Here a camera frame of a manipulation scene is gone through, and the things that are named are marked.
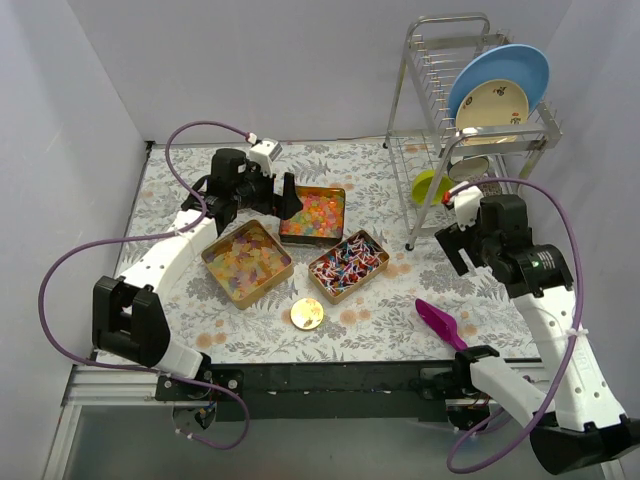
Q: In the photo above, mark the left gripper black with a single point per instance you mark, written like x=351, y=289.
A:
x=275, y=198

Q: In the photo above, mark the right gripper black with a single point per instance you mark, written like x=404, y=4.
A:
x=460, y=245

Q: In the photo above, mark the tin of star candies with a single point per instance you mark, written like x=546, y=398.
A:
x=321, y=220

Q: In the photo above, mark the tin of jelly candies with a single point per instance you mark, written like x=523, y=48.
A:
x=248, y=263

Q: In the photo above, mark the magenta plastic scoop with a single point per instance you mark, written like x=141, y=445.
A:
x=441, y=323

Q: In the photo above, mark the tin of lollipops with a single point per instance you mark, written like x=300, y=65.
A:
x=347, y=266

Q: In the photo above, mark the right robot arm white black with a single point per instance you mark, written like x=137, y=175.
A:
x=583, y=424

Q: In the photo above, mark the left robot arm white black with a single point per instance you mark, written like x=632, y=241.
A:
x=128, y=319

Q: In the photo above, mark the patterned dark bowl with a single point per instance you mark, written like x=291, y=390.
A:
x=491, y=189

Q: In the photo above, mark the lime green bowl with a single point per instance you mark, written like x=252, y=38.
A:
x=422, y=183

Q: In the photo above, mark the white bowl in rack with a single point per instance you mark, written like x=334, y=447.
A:
x=468, y=167

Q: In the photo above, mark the metal dish rack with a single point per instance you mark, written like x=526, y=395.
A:
x=435, y=50

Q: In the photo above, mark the gold round tin lid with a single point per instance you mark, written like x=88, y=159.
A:
x=307, y=314

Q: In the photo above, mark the cream plate with flowers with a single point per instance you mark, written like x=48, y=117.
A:
x=498, y=102

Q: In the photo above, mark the blue plate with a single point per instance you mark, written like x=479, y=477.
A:
x=522, y=64

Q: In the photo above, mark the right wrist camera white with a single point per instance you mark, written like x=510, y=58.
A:
x=464, y=200

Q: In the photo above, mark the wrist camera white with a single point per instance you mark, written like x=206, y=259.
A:
x=464, y=200
x=264, y=152

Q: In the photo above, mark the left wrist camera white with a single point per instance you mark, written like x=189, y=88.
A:
x=264, y=152

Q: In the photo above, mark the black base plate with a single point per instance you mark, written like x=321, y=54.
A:
x=422, y=390

